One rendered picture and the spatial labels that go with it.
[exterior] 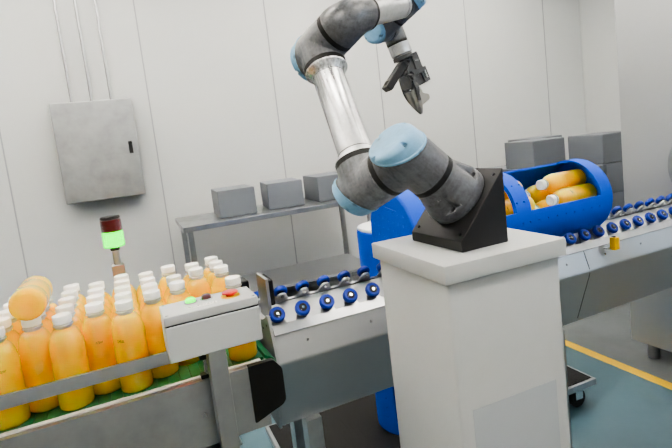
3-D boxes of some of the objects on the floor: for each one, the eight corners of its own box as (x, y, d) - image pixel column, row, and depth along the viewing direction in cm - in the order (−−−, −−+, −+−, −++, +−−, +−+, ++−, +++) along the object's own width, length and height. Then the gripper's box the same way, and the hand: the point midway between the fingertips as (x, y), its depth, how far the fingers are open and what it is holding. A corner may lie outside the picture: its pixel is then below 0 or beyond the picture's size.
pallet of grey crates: (641, 259, 459) (635, 129, 445) (577, 277, 429) (568, 139, 416) (542, 240, 570) (534, 136, 556) (485, 254, 540) (476, 144, 526)
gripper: (420, 47, 173) (442, 105, 175) (407, 55, 181) (428, 110, 184) (400, 55, 170) (423, 113, 172) (388, 62, 178) (409, 118, 181)
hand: (418, 111), depth 177 cm, fingers closed
